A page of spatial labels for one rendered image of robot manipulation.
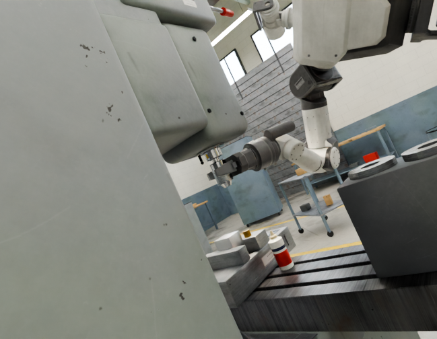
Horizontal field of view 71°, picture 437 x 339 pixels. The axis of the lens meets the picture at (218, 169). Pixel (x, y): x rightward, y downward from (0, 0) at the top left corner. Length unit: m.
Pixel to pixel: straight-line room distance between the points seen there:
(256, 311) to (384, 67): 7.72
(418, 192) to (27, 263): 0.55
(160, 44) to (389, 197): 0.54
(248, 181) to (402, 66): 4.24
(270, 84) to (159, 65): 8.43
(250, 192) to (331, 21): 6.11
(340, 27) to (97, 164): 0.78
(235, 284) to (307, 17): 0.74
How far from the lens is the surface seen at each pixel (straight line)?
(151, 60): 0.67
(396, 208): 0.62
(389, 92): 8.23
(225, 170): 0.81
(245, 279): 0.82
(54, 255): 0.32
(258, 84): 9.23
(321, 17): 0.97
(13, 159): 0.33
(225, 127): 0.76
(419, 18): 1.00
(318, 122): 1.14
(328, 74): 1.13
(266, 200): 6.87
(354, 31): 0.98
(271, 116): 9.08
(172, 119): 0.61
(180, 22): 0.88
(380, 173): 0.61
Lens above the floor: 1.21
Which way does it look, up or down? 2 degrees up
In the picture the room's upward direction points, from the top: 24 degrees counter-clockwise
